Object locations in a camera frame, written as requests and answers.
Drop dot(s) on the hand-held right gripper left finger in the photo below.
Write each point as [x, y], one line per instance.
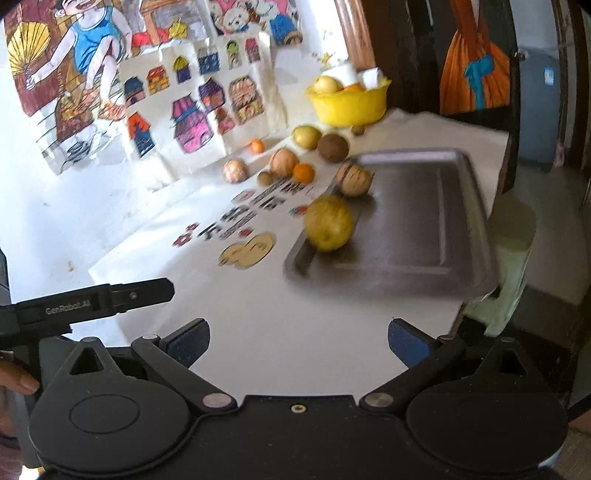
[191, 339]

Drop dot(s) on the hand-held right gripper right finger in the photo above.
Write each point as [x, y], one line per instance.
[406, 338]

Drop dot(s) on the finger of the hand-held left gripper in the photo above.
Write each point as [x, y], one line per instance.
[147, 293]

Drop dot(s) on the metal tray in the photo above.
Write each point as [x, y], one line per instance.
[406, 221]

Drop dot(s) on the large yellow pear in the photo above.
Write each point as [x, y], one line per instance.
[328, 224]

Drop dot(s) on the pale pink striped peach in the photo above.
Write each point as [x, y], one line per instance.
[235, 170]

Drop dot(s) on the tan striped melon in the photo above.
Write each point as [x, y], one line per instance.
[282, 161]
[353, 180]

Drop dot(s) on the orange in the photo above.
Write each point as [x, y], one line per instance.
[355, 87]
[304, 173]

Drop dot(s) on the small yellow longan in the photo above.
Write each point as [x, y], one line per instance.
[358, 130]

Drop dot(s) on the person's left hand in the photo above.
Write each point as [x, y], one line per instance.
[18, 376]

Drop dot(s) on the white printed table cloth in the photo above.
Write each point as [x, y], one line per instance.
[258, 314]

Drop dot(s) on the pale green stool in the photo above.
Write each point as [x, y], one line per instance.
[512, 230]

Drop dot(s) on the coloured houses drawing poster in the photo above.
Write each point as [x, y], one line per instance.
[194, 138]

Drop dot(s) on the small orange tangerine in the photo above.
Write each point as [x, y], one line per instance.
[257, 146]

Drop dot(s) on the yellow green apple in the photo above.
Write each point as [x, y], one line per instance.
[306, 137]

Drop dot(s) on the yellow plastic bowl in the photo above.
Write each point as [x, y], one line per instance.
[346, 110]

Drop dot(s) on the fan figure drawing poster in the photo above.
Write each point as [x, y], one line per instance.
[69, 55]

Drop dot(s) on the white carton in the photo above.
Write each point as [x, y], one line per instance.
[373, 77]

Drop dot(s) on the grey blue container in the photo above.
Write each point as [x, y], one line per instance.
[540, 110]

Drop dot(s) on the white cup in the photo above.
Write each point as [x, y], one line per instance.
[346, 73]

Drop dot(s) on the orange dress drawing poster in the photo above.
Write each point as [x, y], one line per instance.
[475, 74]

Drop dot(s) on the black board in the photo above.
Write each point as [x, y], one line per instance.
[411, 41]

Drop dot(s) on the small yellow wall sticker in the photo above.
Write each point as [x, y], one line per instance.
[326, 57]

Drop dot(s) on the brown wooden door frame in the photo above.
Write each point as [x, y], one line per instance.
[353, 32]

